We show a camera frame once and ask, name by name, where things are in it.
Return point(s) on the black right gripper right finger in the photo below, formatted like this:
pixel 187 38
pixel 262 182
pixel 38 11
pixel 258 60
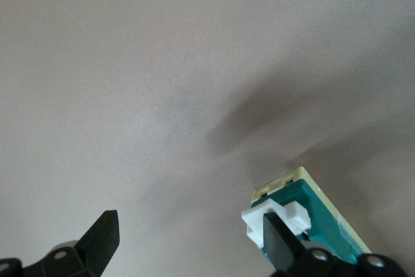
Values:
pixel 282 244

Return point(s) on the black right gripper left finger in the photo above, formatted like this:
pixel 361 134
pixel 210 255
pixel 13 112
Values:
pixel 97 244

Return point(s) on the green load switch white lever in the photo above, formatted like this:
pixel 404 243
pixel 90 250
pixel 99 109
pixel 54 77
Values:
pixel 304 212

